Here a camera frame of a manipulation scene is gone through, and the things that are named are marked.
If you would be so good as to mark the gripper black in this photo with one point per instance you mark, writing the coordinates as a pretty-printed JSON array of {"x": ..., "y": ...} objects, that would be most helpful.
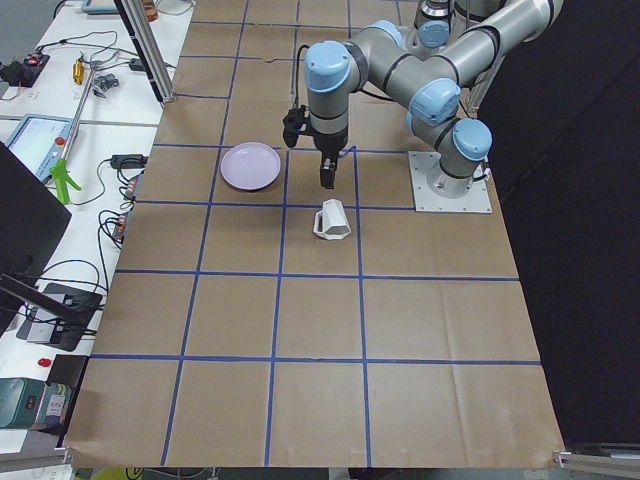
[{"x": 328, "y": 144}]

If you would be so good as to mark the white angular cup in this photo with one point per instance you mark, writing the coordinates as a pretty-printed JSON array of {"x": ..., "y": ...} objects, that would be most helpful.
[{"x": 331, "y": 222}]

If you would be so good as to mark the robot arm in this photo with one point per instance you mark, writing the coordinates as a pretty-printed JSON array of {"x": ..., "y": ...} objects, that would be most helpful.
[
  {"x": 423, "y": 68},
  {"x": 432, "y": 22}
]

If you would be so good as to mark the lilac plate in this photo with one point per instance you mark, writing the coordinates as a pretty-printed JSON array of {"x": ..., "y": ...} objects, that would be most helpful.
[{"x": 250, "y": 166}]

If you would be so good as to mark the black power adapter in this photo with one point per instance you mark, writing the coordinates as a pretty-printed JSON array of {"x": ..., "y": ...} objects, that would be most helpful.
[{"x": 128, "y": 161}]

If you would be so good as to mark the green reacher grabber tool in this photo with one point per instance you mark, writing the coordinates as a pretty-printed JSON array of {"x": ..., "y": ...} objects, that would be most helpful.
[{"x": 59, "y": 172}]

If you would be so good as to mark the blue teach pendant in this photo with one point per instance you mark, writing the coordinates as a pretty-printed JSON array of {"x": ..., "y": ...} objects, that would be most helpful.
[{"x": 38, "y": 142}]

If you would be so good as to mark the black monitor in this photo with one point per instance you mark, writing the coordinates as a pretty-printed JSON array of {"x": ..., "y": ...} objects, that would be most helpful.
[{"x": 33, "y": 221}]

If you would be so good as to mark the black hub box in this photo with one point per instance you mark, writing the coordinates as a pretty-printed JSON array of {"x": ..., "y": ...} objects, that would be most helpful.
[{"x": 43, "y": 327}]

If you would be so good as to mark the green box device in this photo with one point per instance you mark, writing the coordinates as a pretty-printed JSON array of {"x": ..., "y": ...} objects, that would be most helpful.
[{"x": 33, "y": 404}]

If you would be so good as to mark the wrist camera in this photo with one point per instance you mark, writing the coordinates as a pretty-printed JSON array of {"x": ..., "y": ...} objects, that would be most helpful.
[{"x": 294, "y": 124}]

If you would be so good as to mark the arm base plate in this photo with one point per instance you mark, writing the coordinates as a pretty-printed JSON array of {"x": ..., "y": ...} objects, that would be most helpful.
[{"x": 436, "y": 192}]

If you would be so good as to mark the aluminium frame post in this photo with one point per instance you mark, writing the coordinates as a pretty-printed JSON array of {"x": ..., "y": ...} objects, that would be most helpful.
[{"x": 138, "y": 27}]

